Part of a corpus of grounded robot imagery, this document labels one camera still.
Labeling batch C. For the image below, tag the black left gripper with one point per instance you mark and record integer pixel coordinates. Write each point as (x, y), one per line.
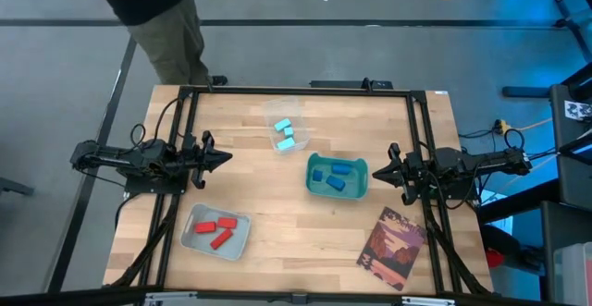
(196, 158)

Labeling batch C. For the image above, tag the black side desk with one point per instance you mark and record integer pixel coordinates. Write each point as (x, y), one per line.
(569, 176)

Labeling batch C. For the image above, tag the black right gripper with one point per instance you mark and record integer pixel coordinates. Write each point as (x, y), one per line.
(414, 172)

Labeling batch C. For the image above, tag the person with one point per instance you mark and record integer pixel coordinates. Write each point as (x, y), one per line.
(162, 42)

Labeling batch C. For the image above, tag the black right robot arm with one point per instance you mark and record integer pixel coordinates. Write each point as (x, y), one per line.
(481, 163)

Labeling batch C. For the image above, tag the clear plastic container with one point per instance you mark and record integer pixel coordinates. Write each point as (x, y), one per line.
(296, 112)

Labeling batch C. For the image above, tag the picture book with landscape cover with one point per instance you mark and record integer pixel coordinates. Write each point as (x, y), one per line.
(390, 250)

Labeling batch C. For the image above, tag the silver frame bracket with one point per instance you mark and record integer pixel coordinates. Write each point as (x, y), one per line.
(427, 301)
(171, 297)

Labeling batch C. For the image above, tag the red round object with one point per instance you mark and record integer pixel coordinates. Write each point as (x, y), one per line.
(495, 260)

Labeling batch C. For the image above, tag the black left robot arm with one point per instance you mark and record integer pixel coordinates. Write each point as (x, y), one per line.
(120, 158)

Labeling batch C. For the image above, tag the black furniture leg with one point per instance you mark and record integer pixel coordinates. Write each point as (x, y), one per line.
(14, 187)

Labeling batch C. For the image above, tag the red block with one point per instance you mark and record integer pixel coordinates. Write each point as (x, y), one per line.
(221, 239)
(227, 223)
(205, 227)

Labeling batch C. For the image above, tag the black white marker tag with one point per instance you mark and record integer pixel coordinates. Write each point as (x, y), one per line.
(578, 110)

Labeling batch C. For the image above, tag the black floor bar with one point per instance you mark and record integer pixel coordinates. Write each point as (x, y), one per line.
(527, 92)

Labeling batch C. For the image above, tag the translucent storage box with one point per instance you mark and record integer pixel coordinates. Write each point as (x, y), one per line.
(571, 273)

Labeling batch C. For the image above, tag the grey plastic tray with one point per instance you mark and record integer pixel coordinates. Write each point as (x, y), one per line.
(194, 246)

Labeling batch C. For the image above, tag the yellow power splitter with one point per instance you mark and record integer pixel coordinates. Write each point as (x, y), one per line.
(501, 126)

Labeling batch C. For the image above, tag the teal plastic tray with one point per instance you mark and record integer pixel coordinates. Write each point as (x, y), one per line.
(356, 188)

